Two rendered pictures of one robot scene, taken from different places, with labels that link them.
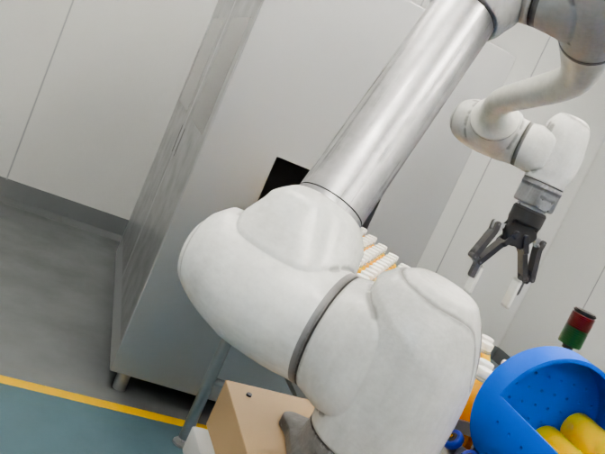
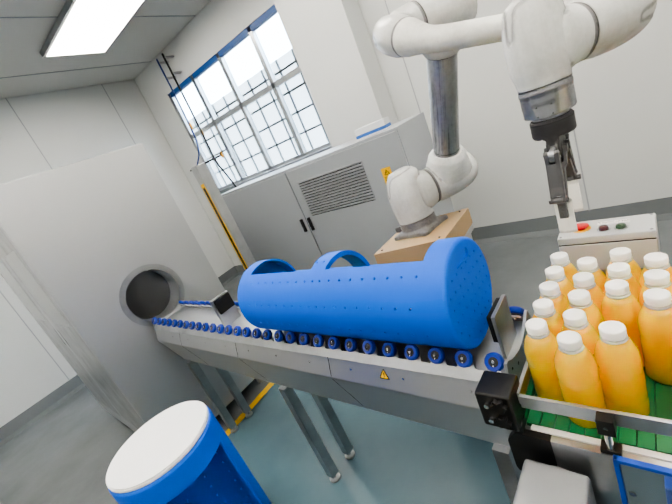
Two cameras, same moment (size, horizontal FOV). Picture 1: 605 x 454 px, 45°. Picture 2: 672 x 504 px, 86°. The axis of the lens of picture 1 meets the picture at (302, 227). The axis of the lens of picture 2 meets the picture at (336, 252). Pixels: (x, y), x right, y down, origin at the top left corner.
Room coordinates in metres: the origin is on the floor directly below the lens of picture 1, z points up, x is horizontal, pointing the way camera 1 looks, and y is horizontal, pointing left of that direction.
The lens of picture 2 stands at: (2.02, -1.17, 1.58)
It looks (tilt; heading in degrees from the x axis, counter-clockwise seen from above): 17 degrees down; 154
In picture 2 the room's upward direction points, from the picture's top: 24 degrees counter-clockwise
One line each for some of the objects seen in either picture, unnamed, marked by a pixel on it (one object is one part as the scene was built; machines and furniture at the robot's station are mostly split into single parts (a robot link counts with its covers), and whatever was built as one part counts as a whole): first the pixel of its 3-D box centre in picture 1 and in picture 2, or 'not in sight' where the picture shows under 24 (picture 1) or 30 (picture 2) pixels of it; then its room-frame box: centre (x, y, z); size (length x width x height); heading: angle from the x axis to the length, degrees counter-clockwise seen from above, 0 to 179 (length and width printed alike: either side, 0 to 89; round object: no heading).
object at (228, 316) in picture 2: not in sight; (226, 308); (0.19, -0.97, 1.00); 0.10 x 0.04 x 0.15; 108
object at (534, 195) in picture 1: (537, 196); (547, 100); (1.62, -0.44, 1.48); 0.09 x 0.09 x 0.06
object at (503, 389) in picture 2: not in sight; (502, 400); (1.56, -0.73, 0.95); 0.10 x 0.07 x 0.10; 108
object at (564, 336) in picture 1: (573, 336); not in sight; (1.94, -0.78, 1.18); 0.06 x 0.06 x 0.05
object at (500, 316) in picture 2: not in sight; (501, 325); (1.46, -0.56, 0.99); 0.10 x 0.02 x 0.12; 108
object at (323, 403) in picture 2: not in sight; (327, 412); (0.44, -0.81, 0.31); 0.06 x 0.06 x 0.63; 18
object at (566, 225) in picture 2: (510, 293); (565, 216); (1.63, -0.49, 1.26); 0.03 x 0.01 x 0.07; 18
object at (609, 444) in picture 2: not in sight; (608, 433); (1.74, -0.69, 0.94); 0.03 x 0.02 x 0.08; 18
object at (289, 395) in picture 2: not in sight; (311, 434); (0.48, -0.95, 0.31); 0.06 x 0.06 x 0.63; 18
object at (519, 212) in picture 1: (521, 227); (555, 138); (1.62, -0.44, 1.40); 0.08 x 0.07 x 0.09; 108
